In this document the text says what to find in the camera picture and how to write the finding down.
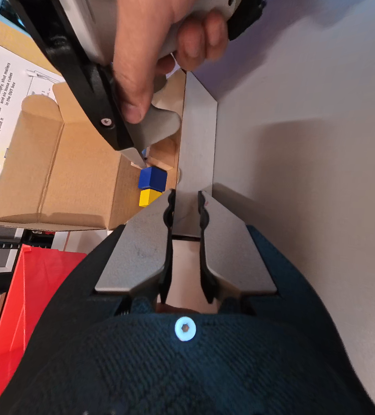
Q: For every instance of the instruction sheet on wooden stand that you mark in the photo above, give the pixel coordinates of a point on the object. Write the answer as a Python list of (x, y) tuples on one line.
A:
[(12, 39)]

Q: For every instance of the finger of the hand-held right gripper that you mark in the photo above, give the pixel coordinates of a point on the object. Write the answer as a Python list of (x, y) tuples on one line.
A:
[(134, 157)]

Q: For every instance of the yellow cube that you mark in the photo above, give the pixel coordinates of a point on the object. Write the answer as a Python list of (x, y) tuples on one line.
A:
[(148, 197)]

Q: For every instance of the white cardboard mailer box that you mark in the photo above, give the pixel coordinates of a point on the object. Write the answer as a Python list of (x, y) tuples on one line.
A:
[(77, 168)]

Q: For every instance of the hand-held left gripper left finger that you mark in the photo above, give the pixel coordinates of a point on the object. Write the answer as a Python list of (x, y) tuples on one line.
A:
[(132, 256)]

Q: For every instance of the red plastic bin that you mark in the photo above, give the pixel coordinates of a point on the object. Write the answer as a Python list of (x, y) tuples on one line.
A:
[(38, 308)]

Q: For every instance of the person's right hand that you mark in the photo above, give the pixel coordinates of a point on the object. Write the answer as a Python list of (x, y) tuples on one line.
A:
[(142, 48)]

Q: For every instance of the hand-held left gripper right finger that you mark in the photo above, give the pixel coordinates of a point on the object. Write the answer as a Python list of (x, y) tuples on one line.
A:
[(233, 256)]

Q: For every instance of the blue cube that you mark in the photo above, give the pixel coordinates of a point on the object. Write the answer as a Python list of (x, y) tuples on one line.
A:
[(153, 178)]

